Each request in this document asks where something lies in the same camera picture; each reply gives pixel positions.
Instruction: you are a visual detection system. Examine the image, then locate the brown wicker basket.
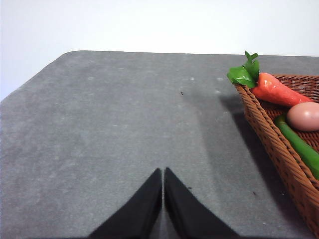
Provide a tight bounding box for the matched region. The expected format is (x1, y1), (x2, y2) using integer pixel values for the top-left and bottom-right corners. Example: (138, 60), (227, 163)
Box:
(234, 74), (319, 236)

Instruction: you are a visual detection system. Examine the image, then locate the green long vegetable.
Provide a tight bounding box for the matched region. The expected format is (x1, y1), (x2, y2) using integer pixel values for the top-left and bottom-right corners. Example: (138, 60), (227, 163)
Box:
(274, 114), (319, 181)

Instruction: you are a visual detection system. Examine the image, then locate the pink-brown egg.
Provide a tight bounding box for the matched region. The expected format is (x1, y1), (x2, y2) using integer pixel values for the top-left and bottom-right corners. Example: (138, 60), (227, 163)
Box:
(286, 102), (319, 132)

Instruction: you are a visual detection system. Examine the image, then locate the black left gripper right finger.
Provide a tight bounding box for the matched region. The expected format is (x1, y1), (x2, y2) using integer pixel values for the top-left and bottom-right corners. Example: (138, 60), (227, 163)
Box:
(163, 167), (240, 239)

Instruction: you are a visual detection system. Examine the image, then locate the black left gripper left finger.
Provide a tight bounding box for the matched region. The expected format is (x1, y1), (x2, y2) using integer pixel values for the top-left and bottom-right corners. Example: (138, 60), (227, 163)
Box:
(88, 168), (163, 239)

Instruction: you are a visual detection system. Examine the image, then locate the orange carrot with green leaves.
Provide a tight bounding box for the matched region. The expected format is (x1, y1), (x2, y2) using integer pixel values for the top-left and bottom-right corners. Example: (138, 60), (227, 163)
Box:
(226, 51), (316, 108)

